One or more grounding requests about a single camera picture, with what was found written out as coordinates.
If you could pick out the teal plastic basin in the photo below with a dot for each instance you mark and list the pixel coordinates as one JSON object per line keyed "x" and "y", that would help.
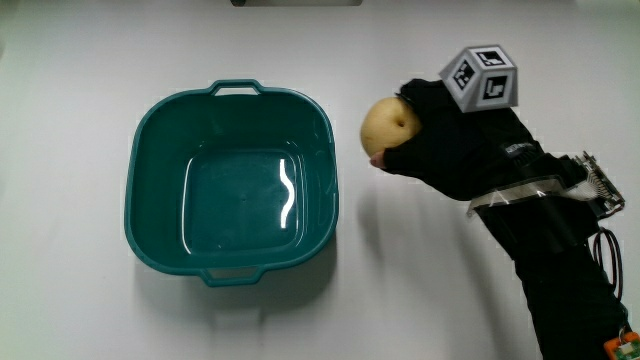
{"x": 240, "y": 200}

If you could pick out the person's right hand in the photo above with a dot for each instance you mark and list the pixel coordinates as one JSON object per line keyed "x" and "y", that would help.
{"x": 460, "y": 145}

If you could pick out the white desk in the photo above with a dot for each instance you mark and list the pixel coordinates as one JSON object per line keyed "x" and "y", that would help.
{"x": 75, "y": 75}

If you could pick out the orange connector module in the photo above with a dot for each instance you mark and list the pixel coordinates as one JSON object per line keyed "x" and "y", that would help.
{"x": 622, "y": 346}

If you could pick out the person's right forearm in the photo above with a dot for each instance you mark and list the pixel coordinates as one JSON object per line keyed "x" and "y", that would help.
{"x": 565, "y": 280}

